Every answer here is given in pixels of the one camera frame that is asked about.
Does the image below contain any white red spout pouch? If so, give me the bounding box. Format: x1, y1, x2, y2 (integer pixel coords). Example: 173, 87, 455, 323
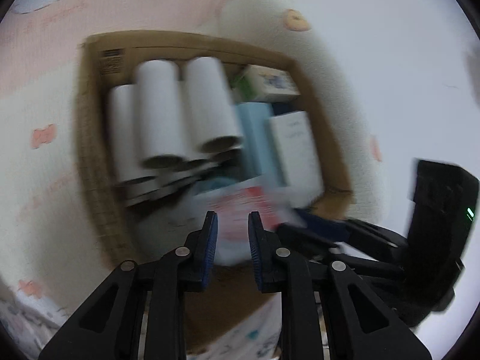
194, 176, 303, 267

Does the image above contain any white paper roll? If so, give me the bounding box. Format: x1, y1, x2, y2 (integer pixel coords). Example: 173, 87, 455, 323
107, 85, 155, 185
184, 57, 242, 154
135, 60, 187, 169

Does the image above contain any dark blue object in box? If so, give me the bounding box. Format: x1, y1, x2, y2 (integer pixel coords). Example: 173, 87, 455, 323
271, 102, 298, 116

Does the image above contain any pink cartoon print blanket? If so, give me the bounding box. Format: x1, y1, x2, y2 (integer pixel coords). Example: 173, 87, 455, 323
1, 0, 387, 359

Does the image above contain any light blue box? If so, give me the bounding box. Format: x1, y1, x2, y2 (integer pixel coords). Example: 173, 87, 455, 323
236, 102, 285, 187

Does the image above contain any white notebook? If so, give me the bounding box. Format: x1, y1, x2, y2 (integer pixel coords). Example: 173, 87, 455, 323
268, 111, 324, 208

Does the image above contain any green white cartoon carton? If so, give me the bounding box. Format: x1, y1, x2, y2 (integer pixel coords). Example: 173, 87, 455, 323
231, 65, 300, 102

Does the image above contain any brown cardboard box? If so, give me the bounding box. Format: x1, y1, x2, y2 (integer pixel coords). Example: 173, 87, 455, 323
74, 29, 356, 350

